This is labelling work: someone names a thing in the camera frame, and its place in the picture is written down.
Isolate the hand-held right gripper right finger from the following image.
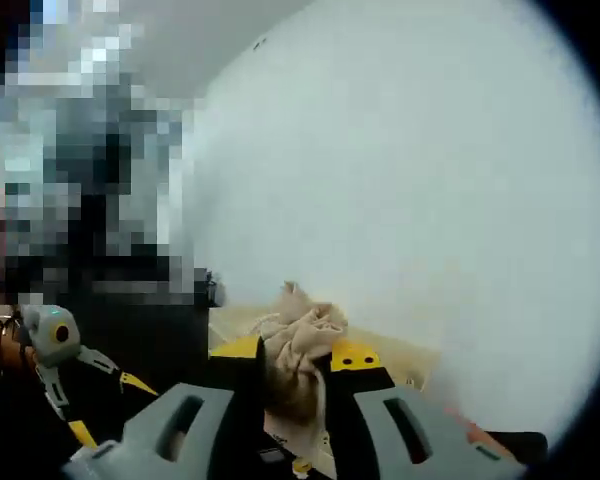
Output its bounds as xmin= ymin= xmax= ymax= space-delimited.
xmin=323 ymin=338 xmax=529 ymax=480

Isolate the dark furniture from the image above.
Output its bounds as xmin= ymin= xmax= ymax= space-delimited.
xmin=207 ymin=268 xmax=227 ymax=307

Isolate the printed beige drawstring pouch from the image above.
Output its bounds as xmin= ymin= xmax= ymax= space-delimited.
xmin=256 ymin=280 xmax=350 ymax=451

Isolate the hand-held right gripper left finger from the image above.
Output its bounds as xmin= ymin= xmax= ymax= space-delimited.
xmin=62 ymin=333 xmax=281 ymax=480

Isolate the black table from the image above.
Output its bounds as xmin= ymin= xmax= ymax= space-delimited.
xmin=0 ymin=299 xmax=549 ymax=480

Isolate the person's right hand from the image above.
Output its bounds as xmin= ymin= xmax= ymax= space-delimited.
xmin=443 ymin=405 xmax=519 ymax=460

